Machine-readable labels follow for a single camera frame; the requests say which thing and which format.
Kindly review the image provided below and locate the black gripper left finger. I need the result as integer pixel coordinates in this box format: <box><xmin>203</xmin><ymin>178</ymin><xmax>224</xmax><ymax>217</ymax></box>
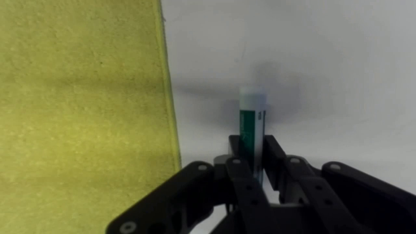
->
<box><xmin>105</xmin><ymin>134</ymin><xmax>272</xmax><ymax>234</ymax></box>

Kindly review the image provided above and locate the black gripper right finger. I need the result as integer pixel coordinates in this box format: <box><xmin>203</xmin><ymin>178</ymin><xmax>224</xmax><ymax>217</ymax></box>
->
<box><xmin>263</xmin><ymin>134</ymin><xmax>416</xmax><ymax>234</ymax></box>

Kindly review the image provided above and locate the green white marker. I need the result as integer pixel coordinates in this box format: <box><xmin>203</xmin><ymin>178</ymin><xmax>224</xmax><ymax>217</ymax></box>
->
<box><xmin>238</xmin><ymin>85</ymin><xmax>268</xmax><ymax>186</ymax></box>

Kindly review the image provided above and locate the yellow towel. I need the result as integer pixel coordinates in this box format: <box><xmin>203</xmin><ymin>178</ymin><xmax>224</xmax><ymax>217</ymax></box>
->
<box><xmin>0</xmin><ymin>0</ymin><xmax>182</xmax><ymax>234</ymax></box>

